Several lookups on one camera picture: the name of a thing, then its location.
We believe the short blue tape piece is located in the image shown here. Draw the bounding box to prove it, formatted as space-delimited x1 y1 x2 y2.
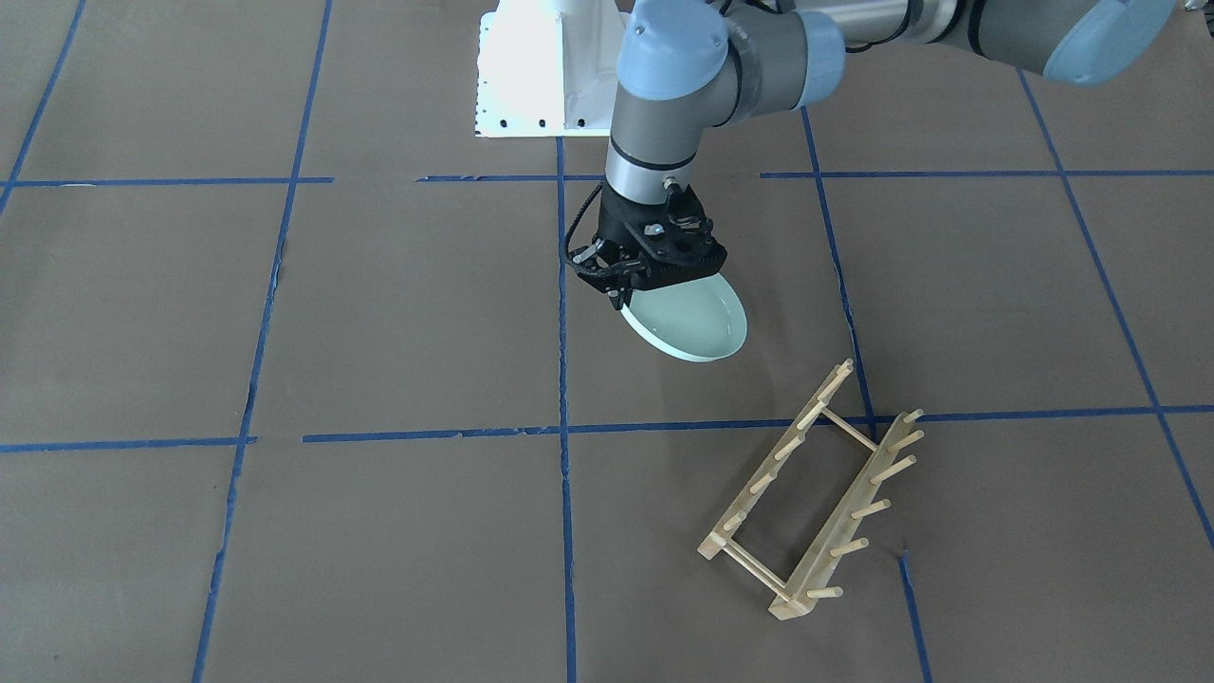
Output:
897 547 935 683

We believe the long horizontal blue tape strip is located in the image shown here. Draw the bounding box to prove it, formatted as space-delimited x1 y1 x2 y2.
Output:
1 405 1213 453

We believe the far blue tape strip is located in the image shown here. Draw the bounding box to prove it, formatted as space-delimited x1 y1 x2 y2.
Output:
1 1 86 211
1016 69 1213 545

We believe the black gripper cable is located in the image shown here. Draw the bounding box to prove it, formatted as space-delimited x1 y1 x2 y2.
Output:
565 180 608 268

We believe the pale green oval plate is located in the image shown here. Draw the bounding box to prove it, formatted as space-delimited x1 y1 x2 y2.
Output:
622 273 749 362

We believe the upper horizontal blue tape strip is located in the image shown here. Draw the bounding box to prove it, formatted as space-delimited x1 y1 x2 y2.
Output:
2 169 1213 189

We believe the wooden peg plate rack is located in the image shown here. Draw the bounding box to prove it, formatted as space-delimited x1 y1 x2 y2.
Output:
697 359 924 619

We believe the long vertical blue tape strip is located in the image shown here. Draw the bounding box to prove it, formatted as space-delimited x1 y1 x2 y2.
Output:
555 136 578 682

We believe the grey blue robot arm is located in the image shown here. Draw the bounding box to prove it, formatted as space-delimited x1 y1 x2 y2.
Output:
565 1 1176 311

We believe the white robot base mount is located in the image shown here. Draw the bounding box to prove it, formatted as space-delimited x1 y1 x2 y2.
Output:
473 1 629 138

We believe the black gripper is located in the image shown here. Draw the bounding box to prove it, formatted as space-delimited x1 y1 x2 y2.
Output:
572 183 727 311

